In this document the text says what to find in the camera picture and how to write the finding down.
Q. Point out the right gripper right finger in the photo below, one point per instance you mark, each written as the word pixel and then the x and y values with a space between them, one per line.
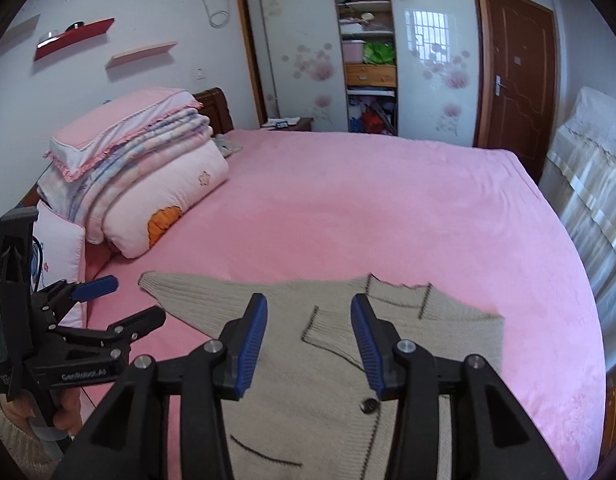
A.
pixel 492 436

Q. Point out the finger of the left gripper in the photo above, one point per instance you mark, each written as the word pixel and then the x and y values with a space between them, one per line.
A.
pixel 63 295
pixel 117 336

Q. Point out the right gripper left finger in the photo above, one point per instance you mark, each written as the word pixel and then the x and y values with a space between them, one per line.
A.
pixel 127 435

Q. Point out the beige knit cardigan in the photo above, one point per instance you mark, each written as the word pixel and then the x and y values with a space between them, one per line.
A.
pixel 310 412

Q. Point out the beige knit sleeve forearm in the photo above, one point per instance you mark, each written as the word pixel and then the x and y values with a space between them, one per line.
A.
pixel 20 442

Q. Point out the person's left hand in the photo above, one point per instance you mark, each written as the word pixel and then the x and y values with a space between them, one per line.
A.
pixel 67 417

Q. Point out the white pink small pillow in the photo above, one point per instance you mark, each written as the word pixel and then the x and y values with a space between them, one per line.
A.
pixel 63 249

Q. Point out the wooden drawer chest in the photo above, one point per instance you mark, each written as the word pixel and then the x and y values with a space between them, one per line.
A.
pixel 609 432

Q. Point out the folded pink quilt stack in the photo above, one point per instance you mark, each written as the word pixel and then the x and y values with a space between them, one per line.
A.
pixel 129 170

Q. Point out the pink bed cover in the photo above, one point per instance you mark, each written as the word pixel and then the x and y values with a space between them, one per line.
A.
pixel 330 207

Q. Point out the dark wooden headboard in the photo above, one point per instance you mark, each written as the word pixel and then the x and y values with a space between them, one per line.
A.
pixel 214 105

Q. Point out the white lace covered furniture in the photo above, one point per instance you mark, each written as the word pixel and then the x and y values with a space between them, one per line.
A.
pixel 579 182

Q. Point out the dark wooden nightstand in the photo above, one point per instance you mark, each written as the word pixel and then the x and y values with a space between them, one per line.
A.
pixel 289 124

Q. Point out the brown wooden door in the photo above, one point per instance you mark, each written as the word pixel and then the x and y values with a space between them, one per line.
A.
pixel 519 81

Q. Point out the sliding door wardrobe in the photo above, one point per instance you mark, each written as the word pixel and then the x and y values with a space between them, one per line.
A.
pixel 410 68

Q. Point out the pink wall shelf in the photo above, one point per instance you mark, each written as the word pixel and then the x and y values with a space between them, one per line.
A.
pixel 139 53

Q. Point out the red wall shelf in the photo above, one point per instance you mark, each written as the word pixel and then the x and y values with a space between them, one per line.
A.
pixel 70 37

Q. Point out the white wall shelf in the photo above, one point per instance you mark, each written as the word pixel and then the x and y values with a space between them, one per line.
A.
pixel 22 29

